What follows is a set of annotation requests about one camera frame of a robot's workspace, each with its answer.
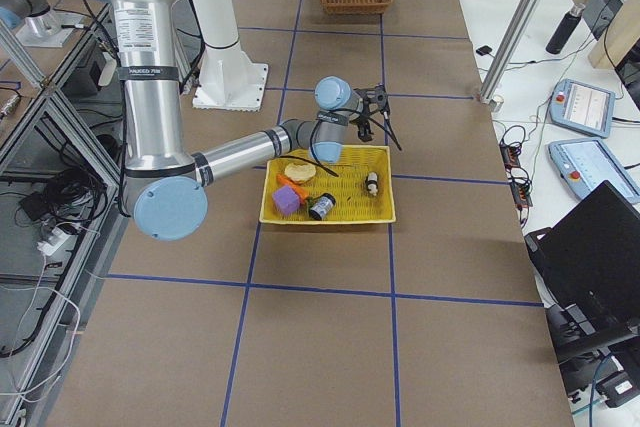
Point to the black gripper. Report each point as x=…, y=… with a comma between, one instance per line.
x=361, y=123

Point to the yellow woven basket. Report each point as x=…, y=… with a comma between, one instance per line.
x=354, y=205

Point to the toy panda figure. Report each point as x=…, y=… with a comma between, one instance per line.
x=371, y=184

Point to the toy croissant bread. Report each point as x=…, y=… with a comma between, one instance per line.
x=300, y=173

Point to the orange toy carrot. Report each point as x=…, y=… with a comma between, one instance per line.
x=303, y=195

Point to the purple foam block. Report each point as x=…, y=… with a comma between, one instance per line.
x=286, y=200

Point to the black water bottle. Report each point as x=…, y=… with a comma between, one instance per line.
x=565, y=29

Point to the teach pendant near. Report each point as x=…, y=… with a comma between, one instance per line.
x=585, y=163

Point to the teach pendant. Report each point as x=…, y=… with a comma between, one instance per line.
x=585, y=163
x=582, y=108

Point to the teach pendant far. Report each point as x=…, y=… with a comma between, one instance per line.
x=582, y=108

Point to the black laptop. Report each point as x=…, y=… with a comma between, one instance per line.
x=590, y=258

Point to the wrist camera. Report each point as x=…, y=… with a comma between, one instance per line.
x=374, y=100

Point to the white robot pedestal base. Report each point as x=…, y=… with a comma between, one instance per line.
x=228, y=79

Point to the aluminium frame post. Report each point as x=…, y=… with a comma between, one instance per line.
x=514, y=32

